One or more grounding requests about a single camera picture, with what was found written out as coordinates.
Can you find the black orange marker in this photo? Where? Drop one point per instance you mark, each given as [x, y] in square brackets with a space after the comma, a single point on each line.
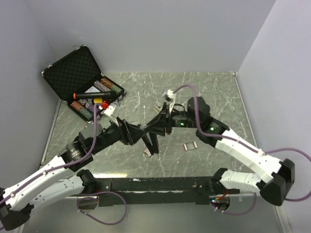
[103, 95]

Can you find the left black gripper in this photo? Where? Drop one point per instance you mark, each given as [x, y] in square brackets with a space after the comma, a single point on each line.
[133, 132]

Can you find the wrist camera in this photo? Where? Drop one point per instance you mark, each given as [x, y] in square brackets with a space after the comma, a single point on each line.
[111, 110]
[169, 96]

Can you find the yellow poker chip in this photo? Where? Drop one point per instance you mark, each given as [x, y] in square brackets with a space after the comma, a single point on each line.
[97, 100]

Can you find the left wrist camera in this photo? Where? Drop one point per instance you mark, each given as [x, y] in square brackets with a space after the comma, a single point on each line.
[111, 110]

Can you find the red white staple box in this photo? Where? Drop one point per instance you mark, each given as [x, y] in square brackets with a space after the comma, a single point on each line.
[147, 152]

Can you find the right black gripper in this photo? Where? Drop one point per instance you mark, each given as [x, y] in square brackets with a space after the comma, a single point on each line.
[158, 124]

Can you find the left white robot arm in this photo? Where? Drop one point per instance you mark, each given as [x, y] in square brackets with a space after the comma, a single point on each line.
[63, 175]

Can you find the striped staple strip pack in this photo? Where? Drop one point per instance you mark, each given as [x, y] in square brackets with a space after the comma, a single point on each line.
[190, 146]

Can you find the grey and black stapler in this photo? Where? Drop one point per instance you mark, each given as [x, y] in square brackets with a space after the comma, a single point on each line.
[157, 108]

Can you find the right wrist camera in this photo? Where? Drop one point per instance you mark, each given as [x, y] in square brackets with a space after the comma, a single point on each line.
[169, 96]

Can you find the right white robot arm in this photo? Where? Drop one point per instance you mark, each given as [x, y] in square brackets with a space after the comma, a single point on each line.
[270, 177]

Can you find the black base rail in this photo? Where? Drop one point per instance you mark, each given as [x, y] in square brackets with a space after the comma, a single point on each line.
[155, 190]

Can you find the black poker chip case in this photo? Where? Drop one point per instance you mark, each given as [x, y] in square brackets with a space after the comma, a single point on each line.
[78, 72]

